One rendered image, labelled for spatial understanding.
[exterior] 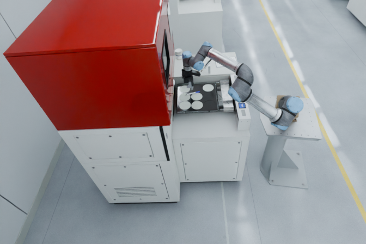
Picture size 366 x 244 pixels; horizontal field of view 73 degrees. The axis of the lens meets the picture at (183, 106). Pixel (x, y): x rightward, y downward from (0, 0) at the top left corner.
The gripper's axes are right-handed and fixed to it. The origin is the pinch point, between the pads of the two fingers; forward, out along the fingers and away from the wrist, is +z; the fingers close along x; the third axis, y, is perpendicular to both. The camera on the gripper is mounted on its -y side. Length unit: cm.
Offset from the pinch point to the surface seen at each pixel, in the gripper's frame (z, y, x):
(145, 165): 22, 54, 51
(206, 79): 7.0, -17.6, -12.9
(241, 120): 4, -25, 47
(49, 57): -79, 80, 43
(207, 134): 16.7, 0.6, 42.2
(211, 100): 8.7, -12.9, 13.8
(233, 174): 77, -22, 52
